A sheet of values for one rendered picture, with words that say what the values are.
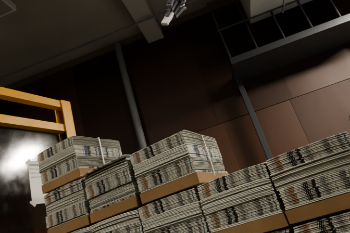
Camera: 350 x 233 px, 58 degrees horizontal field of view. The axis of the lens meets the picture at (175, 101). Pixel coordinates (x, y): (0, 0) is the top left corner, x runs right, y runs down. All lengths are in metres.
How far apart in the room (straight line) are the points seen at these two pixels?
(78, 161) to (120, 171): 0.29
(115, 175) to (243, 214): 0.61
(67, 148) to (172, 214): 0.69
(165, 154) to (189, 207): 0.24
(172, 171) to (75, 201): 0.57
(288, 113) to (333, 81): 0.82
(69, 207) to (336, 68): 4.54
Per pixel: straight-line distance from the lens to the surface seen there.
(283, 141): 4.97
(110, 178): 1.53
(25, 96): 2.42
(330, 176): 1.16
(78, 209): 1.68
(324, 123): 5.12
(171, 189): 1.34
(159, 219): 1.38
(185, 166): 1.31
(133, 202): 1.45
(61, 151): 1.78
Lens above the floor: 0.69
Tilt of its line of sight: 21 degrees up
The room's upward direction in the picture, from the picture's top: 17 degrees counter-clockwise
